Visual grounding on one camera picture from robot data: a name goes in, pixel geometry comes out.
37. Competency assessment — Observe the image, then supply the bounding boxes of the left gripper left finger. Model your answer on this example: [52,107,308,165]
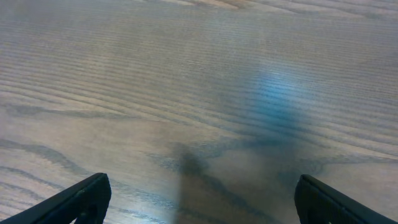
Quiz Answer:
[1,173,111,224]

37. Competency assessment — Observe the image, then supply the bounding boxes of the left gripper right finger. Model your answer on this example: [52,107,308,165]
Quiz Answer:
[294,174,397,224]

